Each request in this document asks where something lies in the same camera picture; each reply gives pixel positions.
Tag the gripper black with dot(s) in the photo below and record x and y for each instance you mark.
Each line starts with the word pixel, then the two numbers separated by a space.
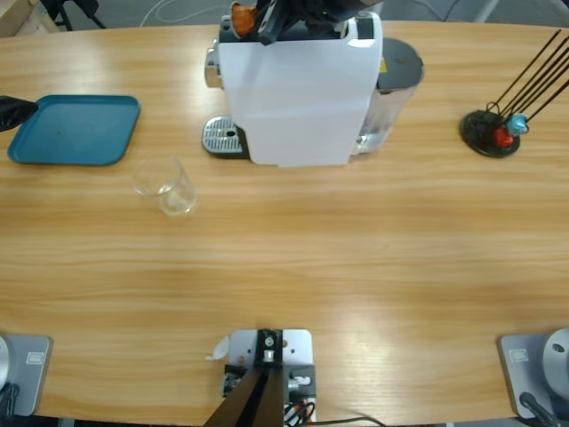
pixel 342 8

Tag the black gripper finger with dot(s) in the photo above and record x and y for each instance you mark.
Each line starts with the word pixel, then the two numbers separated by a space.
pixel 15 104
pixel 9 121

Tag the wooden crate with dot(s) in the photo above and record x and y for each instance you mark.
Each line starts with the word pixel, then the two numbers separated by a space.
pixel 18 13

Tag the white paper tag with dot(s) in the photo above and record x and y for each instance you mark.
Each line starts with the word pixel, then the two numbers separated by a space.
pixel 220 349

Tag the clear drinking glass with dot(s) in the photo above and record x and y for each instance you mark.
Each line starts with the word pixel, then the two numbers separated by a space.
pixel 178 200

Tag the black capsule stand with rods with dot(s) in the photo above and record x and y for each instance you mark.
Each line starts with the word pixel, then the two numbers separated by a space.
pixel 478 129

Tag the teal plastic tray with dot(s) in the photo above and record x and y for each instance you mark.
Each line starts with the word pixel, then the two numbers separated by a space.
pixel 75 133

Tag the white mount block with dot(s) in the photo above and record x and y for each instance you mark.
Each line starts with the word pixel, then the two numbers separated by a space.
pixel 298 347

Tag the white capsule coffee machine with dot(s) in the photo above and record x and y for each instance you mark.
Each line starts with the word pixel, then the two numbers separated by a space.
pixel 289 102

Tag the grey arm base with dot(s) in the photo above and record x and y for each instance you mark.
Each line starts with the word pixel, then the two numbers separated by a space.
pixel 524 369
pixel 26 373

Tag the blue coffee capsule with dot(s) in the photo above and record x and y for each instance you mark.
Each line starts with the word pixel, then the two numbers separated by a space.
pixel 518 124

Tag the orange coffee capsule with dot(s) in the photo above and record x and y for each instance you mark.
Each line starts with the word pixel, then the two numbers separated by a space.
pixel 243 20

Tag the black stand legs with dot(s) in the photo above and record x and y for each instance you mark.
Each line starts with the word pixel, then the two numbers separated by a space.
pixel 80 4

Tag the red coffee capsule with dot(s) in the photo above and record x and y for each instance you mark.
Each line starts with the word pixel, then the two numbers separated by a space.
pixel 503 137

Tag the black clamp bracket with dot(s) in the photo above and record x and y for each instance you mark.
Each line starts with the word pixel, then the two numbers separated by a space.
pixel 304 370

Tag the black camera post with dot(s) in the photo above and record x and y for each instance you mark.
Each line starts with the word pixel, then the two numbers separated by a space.
pixel 258 400

